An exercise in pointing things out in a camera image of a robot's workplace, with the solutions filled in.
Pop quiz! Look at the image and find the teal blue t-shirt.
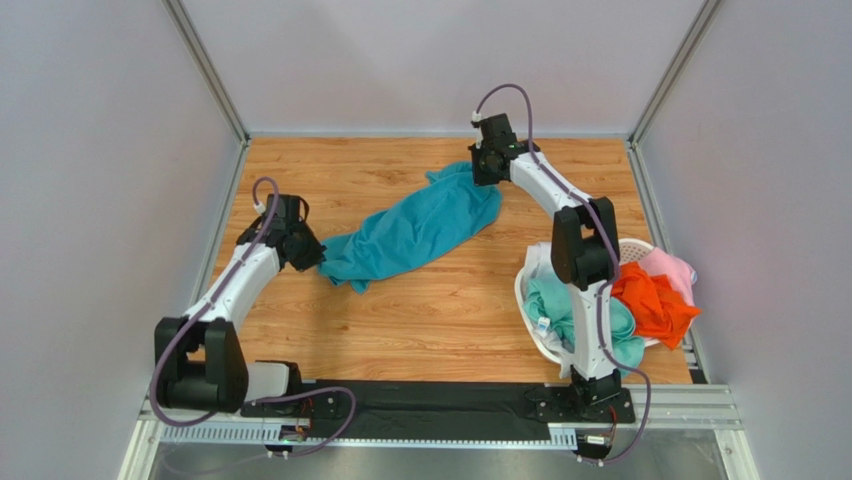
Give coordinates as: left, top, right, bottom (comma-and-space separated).
318, 162, 503, 294

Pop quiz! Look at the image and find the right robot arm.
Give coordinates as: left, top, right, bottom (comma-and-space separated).
469, 112, 623, 420

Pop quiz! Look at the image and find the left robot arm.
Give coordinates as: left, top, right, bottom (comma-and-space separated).
153, 195, 325, 413

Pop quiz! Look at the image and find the white t-shirt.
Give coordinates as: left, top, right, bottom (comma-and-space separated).
516, 242, 575, 379

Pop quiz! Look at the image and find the mint green t-shirt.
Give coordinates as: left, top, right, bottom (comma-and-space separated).
522, 275, 645, 370

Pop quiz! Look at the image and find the white laundry basket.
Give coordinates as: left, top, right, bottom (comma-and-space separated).
514, 242, 659, 367

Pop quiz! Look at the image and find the pink t-shirt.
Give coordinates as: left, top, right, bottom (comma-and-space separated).
639, 247, 697, 306

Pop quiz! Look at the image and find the orange t-shirt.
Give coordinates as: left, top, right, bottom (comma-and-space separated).
612, 262, 702, 350

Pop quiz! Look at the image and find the aluminium frame rail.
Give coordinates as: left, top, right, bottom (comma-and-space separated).
120, 380, 758, 479

